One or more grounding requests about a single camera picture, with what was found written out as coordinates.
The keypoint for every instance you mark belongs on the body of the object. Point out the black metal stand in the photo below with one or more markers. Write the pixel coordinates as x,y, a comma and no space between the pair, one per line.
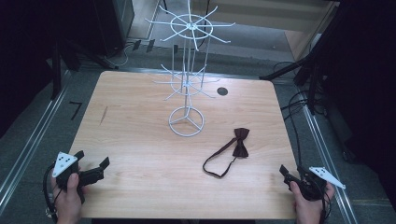
306,68
62,49

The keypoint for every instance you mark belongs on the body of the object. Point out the black round table grommet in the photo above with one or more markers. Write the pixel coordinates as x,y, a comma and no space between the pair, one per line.
222,91

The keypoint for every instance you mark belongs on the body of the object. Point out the person's left hand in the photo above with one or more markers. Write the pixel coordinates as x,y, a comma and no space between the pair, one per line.
69,199

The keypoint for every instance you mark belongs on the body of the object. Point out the dark brown bow tie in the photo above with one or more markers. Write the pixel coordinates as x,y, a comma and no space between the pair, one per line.
234,148

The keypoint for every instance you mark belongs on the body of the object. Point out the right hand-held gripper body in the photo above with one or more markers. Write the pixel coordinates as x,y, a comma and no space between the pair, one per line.
314,183

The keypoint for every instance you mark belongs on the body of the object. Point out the person's right hand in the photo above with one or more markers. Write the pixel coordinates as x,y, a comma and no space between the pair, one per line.
308,207

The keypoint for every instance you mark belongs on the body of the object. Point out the dark cabinet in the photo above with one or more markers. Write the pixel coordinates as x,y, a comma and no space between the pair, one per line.
113,21

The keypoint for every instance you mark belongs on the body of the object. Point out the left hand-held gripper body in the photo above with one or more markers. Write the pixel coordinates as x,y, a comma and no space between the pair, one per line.
67,169

